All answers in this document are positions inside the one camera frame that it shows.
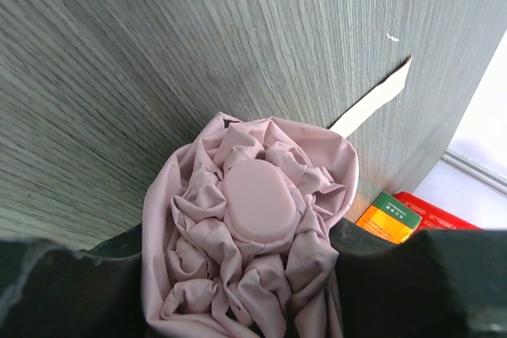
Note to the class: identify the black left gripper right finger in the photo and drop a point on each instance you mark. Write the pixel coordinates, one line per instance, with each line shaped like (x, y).
(438, 283)

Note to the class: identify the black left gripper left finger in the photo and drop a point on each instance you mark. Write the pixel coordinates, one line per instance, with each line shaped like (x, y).
(50, 290)

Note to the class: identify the pink folding umbrella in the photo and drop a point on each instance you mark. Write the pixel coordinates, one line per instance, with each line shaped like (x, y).
(236, 226)

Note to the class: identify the red plastic basket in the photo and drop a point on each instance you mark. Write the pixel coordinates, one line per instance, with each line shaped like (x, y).
(432, 217)

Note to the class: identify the orange green carton box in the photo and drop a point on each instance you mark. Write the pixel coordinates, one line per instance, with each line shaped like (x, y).
(389, 219)

